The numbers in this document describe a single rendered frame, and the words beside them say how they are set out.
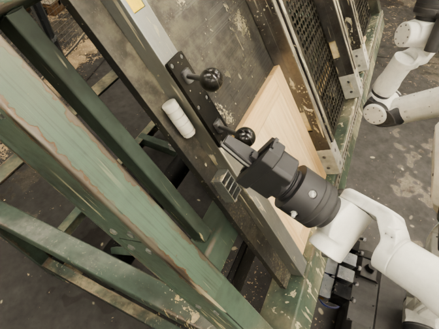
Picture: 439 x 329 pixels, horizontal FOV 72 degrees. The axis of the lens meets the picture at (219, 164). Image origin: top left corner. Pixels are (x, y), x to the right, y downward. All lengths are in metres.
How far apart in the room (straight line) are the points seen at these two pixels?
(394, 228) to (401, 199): 1.98
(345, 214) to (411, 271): 0.12
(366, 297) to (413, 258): 1.34
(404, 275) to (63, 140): 0.49
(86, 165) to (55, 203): 1.99
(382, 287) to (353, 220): 1.39
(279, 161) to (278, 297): 0.59
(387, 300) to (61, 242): 1.57
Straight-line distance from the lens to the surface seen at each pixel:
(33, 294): 2.18
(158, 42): 0.57
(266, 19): 0.93
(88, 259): 1.20
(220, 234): 0.76
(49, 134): 0.43
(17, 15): 0.57
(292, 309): 0.97
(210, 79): 0.47
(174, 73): 0.56
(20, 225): 1.39
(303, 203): 0.51
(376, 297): 1.87
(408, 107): 1.13
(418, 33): 1.03
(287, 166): 0.50
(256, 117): 0.81
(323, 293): 1.18
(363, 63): 1.77
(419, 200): 2.58
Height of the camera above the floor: 1.82
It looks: 51 degrees down
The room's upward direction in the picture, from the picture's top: straight up
